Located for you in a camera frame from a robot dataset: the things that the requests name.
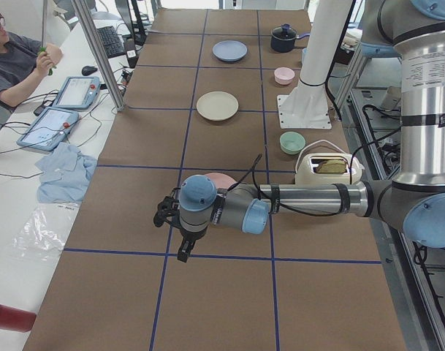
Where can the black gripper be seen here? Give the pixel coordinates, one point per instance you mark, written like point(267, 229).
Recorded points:
point(189, 236)

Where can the pink plate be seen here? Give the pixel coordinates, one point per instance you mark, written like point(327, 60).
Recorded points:
point(221, 180)

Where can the blue plate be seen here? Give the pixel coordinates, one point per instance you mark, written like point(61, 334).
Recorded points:
point(229, 50)

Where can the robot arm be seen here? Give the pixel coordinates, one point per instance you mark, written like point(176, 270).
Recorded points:
point(413, 202)

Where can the light blue cloth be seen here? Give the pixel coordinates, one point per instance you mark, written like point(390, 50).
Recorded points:
point(66, 174)

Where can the clear plastic bag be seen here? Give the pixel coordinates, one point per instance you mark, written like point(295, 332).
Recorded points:
point(44, 235)

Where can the cream plate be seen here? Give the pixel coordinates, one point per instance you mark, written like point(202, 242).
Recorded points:
point(217, 106)

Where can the green bowl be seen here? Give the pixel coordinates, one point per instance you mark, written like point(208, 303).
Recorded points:
point(292, 143)

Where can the cream toaster with bread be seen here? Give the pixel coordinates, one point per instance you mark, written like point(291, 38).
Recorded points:
point(336, 167)

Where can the lower teach pendant tablet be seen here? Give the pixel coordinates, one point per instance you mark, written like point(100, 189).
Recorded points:
point(49, 129)

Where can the teach pendant tablet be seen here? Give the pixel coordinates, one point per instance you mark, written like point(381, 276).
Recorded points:
point(78, 92)
point(49, 129)

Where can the red cylinder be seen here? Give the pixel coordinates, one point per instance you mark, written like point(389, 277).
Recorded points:
point(13, 319)

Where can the upper teach pendant tablet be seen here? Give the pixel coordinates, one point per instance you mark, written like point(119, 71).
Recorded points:
point(78, 92)

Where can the pink bowl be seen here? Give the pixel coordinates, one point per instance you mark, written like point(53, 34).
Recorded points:
point(284, 75)

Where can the black computer mouse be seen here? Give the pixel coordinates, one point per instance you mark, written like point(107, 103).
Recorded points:
point(88, 70)

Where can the black keyboard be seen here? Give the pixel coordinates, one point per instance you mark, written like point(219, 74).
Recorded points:
point(111, 42)

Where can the light blue cup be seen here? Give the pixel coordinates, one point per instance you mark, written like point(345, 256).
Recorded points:
point(304, 54)

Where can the dark blue pot with lid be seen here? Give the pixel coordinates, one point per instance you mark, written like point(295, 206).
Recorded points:
point(284, 37)

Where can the seated person in grey shirt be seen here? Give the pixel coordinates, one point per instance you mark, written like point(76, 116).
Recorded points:
point(24, 63)

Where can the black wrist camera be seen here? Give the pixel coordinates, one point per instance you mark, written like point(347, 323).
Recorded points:
point(167, 212)

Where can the aluminium frame post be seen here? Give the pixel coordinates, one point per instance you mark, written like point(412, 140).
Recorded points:
point(84, 15)

